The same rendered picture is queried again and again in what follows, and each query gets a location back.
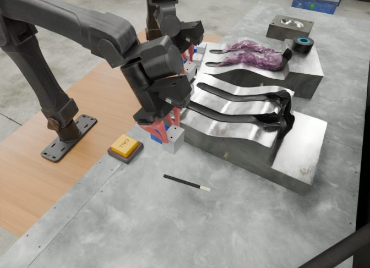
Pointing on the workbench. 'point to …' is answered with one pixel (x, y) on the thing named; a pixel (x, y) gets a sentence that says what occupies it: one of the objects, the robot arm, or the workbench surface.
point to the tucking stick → (186, 182)
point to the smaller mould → (288, 27)
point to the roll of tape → (302, 44)
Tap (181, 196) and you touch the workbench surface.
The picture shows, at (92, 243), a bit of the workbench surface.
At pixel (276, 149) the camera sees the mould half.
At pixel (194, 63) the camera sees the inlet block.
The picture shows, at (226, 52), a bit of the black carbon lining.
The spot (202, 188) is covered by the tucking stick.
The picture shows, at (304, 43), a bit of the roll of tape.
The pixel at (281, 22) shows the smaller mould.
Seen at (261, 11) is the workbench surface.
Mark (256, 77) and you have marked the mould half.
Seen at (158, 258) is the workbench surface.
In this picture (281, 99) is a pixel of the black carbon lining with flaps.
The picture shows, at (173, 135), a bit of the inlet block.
